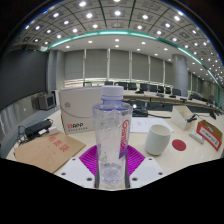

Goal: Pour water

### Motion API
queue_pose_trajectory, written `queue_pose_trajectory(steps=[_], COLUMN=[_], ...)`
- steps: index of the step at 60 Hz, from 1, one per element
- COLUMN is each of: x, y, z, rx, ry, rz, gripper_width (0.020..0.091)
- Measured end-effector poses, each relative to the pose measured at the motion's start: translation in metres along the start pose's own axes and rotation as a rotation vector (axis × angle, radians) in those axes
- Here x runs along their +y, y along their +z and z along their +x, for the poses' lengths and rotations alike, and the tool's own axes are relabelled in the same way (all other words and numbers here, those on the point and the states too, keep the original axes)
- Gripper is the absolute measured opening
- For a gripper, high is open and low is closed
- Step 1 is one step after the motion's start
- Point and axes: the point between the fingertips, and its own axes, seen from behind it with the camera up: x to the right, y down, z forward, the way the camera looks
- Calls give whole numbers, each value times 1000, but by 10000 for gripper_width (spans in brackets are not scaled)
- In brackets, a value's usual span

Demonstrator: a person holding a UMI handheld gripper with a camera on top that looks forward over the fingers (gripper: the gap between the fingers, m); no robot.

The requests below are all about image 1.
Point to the long curved conference desk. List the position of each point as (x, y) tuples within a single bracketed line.
[(156, 97)]

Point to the row of black office chairs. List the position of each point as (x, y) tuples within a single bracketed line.
[(151, 87)]

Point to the white ceramic mug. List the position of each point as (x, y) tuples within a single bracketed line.
[(156, 140)]

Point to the clear plastic water bottle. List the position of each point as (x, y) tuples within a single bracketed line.
[(111, 133)]

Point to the brown paper envelope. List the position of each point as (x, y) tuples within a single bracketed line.
[(46, 151)]

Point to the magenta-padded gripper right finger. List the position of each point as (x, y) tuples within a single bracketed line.
[(145, 171)]

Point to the black marker in organizer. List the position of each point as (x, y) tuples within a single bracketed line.
[(192, 118)]

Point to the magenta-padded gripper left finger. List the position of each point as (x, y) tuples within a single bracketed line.
[(78, 171)]

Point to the white printed paper carton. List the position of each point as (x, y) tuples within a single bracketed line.
[(76, 110)]

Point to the black desk microphone base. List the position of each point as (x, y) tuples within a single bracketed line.
[(213, 115)]

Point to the white power adapter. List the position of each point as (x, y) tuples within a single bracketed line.
[(54, 130)]

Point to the open red-edged cardboard box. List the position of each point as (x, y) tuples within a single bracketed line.
[(210, 135)]

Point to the black desk conference unit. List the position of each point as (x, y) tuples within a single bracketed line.
[(140, 112)]

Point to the beige desk organizer tray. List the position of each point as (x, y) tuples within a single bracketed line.
[(180, 118)]

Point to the white printed paper sheet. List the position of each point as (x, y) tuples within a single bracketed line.
[(143, 125)]

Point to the recessed ceiling lights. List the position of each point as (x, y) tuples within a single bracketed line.
[(117, 13)]

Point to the flat round red coaster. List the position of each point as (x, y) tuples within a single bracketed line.
[(179, 144)]

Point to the small grey monitor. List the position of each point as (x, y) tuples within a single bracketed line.
[(46, 101)]

